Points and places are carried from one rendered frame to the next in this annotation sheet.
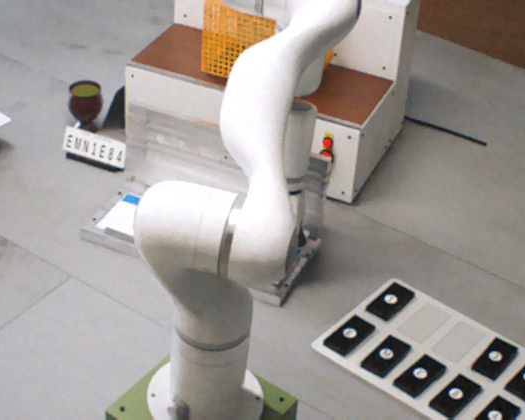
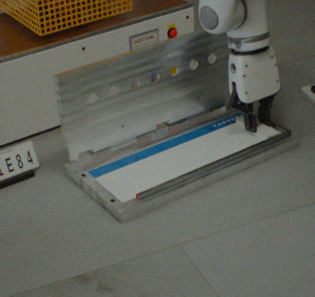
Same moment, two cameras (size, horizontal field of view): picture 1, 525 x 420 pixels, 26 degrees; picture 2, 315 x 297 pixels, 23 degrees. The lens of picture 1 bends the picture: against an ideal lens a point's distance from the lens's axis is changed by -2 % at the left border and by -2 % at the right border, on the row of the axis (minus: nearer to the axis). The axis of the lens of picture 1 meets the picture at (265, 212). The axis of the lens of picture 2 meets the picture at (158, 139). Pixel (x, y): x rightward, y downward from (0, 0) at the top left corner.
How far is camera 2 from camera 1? 179 cm
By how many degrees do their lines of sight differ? 46
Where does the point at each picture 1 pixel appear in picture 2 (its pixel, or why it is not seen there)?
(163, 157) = (100, 114)
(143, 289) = (230, 206)
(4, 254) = (106, 283)
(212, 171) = (147, 97)
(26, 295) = (189, 283)
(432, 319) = not seen: outside the picture
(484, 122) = not seen: hidden behind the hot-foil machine
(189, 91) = (43, 60)
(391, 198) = not seen: hidden behind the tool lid
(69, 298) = (214, 255)
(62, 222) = (85, 228)
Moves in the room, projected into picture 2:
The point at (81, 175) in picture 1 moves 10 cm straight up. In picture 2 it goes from (16, 196) to (10, 152)
